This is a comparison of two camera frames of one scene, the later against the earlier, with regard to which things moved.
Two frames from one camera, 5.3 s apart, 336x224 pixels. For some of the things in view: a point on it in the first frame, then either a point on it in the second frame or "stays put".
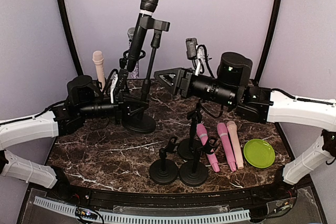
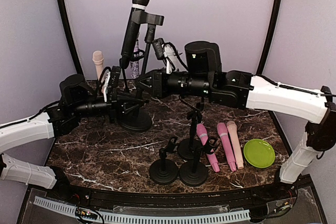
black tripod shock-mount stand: [123, 63] -> [135, 56]
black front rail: [253, 197] stays put
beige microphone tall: [233, 131] stays put
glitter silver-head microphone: [130, 32] -> [134, 64]
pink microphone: [203, 136] stays put
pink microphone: [222, 129] stays put
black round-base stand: [164, 171] stays put
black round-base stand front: [194, 173] stays put
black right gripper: [183, 80] -> [158, 85]
